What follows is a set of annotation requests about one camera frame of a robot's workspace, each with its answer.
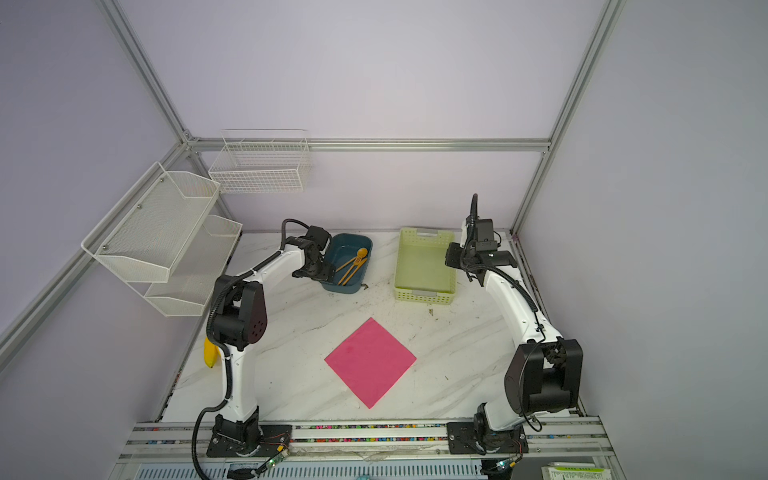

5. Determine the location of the orange plastic fork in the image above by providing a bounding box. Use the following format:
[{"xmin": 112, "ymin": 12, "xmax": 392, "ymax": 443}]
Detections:
[{"xmin": 337, "ymin": 257, "xmax": 368, "ymax": 286}]

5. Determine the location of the yellow plastic spoon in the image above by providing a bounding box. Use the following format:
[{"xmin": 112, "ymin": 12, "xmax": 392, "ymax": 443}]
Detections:
[{"xmin": 336, "ymin": 248, "xmax": 368, "ymax": 271}]

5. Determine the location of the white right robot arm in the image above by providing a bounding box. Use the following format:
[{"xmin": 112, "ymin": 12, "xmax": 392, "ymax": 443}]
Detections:
[{"xmin": 445, "ymin": 214, "xmax": 584, "ymax": 453}]

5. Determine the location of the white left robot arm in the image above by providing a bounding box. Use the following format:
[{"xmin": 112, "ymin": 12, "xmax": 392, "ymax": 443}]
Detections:
[{"xmin": 204, "ymin": 219, "xmax": 335, "ymax": 452}]

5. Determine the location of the pink paper napkin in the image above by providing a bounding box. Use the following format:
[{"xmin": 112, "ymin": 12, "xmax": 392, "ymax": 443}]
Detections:
[{"xmin": 325, "ymin": 318, "xmax": 417, "ymax": 409}]

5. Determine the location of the dark teal plastic bin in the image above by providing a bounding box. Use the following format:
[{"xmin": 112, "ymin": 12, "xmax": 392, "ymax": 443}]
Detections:
[{"xmin": 321, "ymin": 233, "xmax": 373, "ymax": 294}]

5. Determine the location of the light green perforated basket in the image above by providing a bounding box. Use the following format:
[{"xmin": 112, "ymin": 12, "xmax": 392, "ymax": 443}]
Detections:
[{"xmin": 393, "ymin": 227, "xmax": 457, "ymax": 305}]

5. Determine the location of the white mesh lower shelf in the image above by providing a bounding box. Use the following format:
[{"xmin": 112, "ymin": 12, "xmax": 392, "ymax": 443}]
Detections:
[{"xmin": 143, "ymin": 215, "xmax": 242, "ymax": 317}]

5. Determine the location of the white mesh shelf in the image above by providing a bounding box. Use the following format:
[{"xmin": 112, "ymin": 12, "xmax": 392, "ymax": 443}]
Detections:
[
  {"xmin": 143, "ymin": 215, "xmax": 242, "ymax": 317},
  {"xmin": 81, "ymin": 163, "xmax": 220, "ymax": 283}
]

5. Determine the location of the yellow banana bunch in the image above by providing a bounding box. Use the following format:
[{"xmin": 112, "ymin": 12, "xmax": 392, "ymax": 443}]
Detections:
[{"xmin": 203, "ymin": 338, "xmax": 219, "ymax": 368}]

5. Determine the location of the white mesh upper shelf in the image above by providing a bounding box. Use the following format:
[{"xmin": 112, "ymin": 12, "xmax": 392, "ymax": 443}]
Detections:
[{"xmin": 81, "ymin": 163, "xmax": 220, "ymax": 283}]

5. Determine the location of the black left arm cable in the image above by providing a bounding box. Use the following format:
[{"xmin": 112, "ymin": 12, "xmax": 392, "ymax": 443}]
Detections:
[{"xmin": 190, "ymin": 218, "xmax": 310, "ymax": 480}]

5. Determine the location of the white wire wall basket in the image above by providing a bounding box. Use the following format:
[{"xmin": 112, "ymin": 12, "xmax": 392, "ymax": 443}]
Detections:
[{"xmin": 208, "ymin": 129, "xmax": 313, "ymax": 194}]

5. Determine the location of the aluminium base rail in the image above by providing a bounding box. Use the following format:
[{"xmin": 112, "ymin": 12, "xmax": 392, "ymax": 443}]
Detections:
[{"xmin": 109, "ymin": 415, "xmax": 626, "ymax": 479}]

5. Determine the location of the aluminium frame post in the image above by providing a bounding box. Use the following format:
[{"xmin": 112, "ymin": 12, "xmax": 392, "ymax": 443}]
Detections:
[{"xmin": 509, "ymin": 0, "xmax": 626, "ymax": 236}]

